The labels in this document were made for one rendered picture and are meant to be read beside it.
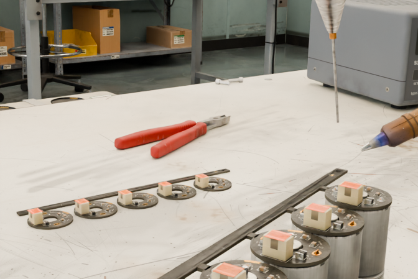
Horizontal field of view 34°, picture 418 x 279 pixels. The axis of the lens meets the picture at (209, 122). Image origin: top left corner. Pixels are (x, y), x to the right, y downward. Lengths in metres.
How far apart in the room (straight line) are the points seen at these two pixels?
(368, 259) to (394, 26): 0.43
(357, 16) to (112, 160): 0.32
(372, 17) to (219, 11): 5.28
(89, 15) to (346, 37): 4.23
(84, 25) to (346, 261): 4.75
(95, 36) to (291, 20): 2.25
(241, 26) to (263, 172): 5.67
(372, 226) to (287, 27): 6.27
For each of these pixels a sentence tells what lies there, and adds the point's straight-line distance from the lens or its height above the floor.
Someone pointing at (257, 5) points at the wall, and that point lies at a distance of 6.25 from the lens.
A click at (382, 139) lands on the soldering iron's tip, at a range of 0.23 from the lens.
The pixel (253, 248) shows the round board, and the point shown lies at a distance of 0.22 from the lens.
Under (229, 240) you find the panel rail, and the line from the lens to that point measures 0.22.
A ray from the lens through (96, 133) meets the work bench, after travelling 0.57.
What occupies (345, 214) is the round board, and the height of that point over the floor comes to 0.81.
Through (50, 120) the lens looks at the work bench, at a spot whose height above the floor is 0.75.
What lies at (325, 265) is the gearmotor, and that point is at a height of 0.81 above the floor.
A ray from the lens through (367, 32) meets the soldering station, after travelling 0.71.
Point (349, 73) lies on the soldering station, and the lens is 0.73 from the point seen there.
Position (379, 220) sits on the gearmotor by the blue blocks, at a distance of 0.26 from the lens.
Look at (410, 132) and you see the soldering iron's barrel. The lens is 0.23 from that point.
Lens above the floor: 0.90
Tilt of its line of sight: 15 degrees down
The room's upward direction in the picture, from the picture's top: 2 degrees clockwise
